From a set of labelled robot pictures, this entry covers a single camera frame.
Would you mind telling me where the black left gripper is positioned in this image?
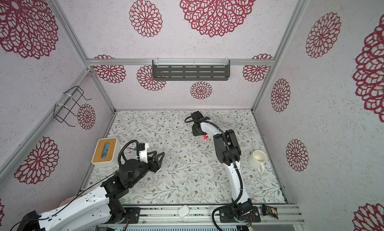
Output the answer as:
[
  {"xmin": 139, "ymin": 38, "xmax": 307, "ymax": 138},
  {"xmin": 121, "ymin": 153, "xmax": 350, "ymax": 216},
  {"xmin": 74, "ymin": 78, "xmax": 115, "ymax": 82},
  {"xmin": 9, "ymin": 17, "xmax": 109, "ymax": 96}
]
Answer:
[{"xmin": 129, "ymin": 150, "xmax": 165, "ymax": 188}]

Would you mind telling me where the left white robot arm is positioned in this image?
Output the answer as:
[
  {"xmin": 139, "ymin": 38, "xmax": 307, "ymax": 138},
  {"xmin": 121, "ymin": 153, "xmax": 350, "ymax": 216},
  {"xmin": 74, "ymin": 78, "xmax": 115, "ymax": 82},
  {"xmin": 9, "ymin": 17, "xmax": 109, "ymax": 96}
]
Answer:
[{"xmin": 16, "ymin": 151, "xmax": 165, "ymax": 231}]

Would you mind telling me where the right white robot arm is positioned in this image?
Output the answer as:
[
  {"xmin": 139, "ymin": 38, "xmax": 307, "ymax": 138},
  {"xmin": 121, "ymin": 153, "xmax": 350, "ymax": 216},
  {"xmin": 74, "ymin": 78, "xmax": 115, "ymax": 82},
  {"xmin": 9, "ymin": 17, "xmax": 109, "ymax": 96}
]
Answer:
[{"xmin": 193, "ymin": 119, "xmax": 253, "ymax": 220}]

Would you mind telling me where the white wooden-top tissue box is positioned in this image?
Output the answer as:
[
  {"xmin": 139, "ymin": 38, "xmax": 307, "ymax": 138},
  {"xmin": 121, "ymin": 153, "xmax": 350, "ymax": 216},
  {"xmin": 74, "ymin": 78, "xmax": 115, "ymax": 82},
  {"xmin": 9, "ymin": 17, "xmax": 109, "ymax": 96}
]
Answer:
[{"xmin": 92, "ymin": 137, "xmax": 121, "ymax": 168}]

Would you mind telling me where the cream ceramic mug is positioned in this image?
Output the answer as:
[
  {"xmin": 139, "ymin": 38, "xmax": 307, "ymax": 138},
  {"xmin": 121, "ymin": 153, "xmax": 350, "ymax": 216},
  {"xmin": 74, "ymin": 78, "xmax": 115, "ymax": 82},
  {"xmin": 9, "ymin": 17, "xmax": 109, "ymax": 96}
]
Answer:
[{"xmin": 248, "ymin": 150, "xmax": 268, "ymax": 175}]

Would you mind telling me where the pink plush toy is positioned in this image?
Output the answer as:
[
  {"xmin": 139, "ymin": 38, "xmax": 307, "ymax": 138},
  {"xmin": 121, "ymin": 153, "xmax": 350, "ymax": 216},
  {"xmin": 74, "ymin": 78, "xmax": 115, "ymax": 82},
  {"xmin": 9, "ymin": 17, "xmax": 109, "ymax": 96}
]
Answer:
[{"xmin": 59, "ymin": 196, "xmax": 77, "ymax": 207}]

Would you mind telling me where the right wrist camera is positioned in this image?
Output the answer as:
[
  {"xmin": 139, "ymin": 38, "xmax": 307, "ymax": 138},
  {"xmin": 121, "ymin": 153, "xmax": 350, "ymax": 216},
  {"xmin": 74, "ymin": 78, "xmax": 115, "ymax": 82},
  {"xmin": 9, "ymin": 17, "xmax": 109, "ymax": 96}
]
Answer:
[{"xmin": 191, "ymin": 111, "xmax": 204, "ymax": 122}]

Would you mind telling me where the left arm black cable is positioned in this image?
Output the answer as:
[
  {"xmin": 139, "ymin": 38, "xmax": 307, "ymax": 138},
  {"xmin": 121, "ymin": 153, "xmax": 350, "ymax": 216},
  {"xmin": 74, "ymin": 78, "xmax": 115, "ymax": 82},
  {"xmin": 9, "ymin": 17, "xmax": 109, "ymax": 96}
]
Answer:
[{"xmin": 8, "ymin": 139, "xmax": 140, "ymax": 231}]

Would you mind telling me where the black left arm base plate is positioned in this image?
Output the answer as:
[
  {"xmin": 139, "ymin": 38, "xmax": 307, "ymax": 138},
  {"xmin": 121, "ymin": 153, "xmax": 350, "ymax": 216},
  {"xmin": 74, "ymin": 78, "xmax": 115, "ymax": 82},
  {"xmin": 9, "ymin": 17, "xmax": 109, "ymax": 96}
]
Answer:
[{"xmin": 116, "ymin": 207, "xmax": 141, "ymax": 225}]

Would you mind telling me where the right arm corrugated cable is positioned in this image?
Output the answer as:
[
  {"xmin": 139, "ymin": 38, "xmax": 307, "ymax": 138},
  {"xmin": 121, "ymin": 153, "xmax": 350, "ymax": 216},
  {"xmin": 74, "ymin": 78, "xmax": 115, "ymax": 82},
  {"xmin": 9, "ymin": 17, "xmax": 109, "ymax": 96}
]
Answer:
[{"xmin": 184, "ymin": 115, "xmax": 244, "ymax": 231}]

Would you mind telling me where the white pad on rail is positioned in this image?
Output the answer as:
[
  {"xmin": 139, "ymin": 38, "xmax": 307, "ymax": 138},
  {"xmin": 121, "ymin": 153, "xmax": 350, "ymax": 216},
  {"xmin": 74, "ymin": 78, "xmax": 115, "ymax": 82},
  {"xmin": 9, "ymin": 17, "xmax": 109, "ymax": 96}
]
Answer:
[{"xmin": 178, "ymin": 205, "xmax": 191, "ymax": 219}]

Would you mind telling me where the dark metal wall shelf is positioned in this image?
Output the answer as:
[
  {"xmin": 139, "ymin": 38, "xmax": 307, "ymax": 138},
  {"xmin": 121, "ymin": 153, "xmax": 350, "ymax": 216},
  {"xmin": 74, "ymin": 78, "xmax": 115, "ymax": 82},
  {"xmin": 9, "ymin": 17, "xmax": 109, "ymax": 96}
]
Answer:
[{"xmin": 152, "ymin": 60, "xmax": 231, "ymax": 81}]

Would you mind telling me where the black wire wall rack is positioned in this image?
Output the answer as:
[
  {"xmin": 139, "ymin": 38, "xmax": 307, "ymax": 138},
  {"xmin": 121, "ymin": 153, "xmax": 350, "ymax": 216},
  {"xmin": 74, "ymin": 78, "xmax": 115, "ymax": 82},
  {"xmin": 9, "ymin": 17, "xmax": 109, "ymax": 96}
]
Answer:
[{"xmin": 53, "ymin": 86, "xmax": 91, "ymax": 127}]

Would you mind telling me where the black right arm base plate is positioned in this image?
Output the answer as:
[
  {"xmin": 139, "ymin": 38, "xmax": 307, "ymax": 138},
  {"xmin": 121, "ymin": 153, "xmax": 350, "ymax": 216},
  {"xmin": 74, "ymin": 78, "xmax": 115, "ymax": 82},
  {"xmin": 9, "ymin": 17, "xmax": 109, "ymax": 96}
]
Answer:
[{"xmin": 220, "ymin": 206, "xmax": 261, "ymax": 223}]

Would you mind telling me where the small circuit board on rail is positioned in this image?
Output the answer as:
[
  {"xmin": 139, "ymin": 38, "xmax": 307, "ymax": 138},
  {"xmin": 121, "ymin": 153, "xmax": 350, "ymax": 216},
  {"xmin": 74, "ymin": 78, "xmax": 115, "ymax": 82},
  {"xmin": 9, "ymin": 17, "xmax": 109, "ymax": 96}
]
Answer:
[{"xmin": 262, "ymin": 204, "xmax": 279, "ymax": 219}]

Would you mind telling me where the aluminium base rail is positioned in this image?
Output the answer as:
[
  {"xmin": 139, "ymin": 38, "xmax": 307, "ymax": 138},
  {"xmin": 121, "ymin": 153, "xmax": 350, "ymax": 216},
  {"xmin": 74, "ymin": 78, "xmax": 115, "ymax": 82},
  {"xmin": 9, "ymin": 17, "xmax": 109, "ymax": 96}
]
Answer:
[{"xmin": 95, "ymin": 203, "xmax": 305, "ymax": 231}]

